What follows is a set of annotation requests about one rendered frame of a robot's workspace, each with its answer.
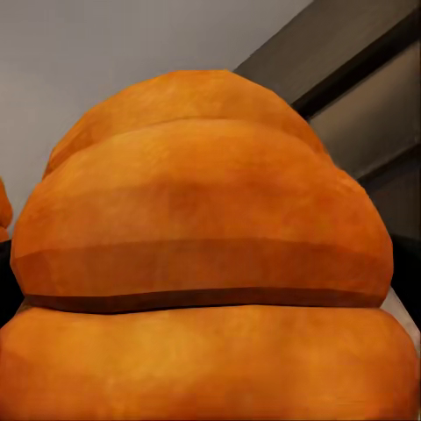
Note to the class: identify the cabinet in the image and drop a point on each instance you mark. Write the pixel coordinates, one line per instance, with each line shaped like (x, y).
(352, 69)

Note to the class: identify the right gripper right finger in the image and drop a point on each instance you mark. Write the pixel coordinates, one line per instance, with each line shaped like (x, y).
(406, 280)

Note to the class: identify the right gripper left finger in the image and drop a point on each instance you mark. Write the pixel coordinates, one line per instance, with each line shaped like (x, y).
(10, 293)

